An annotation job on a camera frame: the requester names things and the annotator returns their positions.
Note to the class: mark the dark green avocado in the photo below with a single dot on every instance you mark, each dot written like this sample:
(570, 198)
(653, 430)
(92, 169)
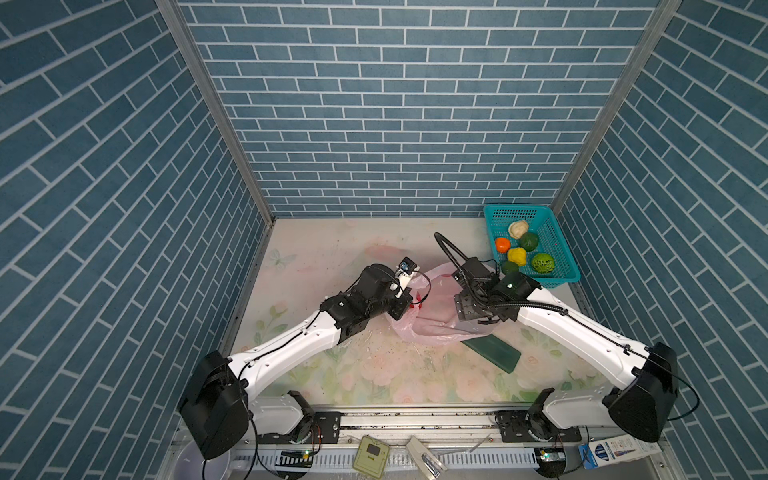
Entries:
(509, 267)

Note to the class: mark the teal plastic basket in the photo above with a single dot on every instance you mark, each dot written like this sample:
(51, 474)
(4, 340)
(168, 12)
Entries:
(552, 241)

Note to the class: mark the bright green lime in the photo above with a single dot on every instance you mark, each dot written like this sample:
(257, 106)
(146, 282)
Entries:
(543, 263)

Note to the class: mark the dark green rectangular block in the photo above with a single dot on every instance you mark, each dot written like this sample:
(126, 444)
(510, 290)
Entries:
(496, 351)

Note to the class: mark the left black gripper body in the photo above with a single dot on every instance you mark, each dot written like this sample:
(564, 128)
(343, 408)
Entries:
(395, 306)

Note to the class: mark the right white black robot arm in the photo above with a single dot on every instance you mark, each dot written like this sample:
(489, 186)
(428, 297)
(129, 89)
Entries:
(641, 383)

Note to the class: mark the blue white paper box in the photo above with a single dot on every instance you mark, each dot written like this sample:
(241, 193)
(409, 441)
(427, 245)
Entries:
(615, 450)

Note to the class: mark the white round bowl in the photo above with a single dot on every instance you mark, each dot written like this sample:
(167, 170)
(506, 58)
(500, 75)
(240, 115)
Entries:
(190, 465)

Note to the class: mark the cream white fruit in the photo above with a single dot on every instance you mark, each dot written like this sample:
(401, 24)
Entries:
(518, 229)

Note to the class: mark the green digital timer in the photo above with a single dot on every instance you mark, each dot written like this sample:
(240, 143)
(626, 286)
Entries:
(371, 457)

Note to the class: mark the aluminium mounting rail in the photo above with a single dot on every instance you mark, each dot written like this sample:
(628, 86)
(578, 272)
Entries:
(439, 425)

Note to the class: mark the white small device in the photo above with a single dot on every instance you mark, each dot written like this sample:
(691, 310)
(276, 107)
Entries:
(425, 460)

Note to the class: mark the yellow lemon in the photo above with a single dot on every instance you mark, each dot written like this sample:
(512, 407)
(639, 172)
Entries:
(517, 255)

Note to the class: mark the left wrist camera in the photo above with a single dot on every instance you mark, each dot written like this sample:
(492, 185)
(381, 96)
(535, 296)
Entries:
(407, 269)

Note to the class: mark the dark green lime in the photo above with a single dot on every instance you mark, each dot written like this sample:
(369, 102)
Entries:
(530, 241)

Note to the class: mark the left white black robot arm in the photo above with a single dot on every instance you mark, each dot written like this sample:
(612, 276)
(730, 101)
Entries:
(220, 402)

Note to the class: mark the orange tangerine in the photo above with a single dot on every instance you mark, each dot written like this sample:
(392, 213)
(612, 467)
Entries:
(502, 245)

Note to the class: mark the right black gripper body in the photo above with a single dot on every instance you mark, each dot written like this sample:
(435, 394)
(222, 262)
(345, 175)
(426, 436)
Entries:
(469, 306)

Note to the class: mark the pink plastic bag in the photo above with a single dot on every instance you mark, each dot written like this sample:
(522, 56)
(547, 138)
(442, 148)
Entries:
(435, 321)

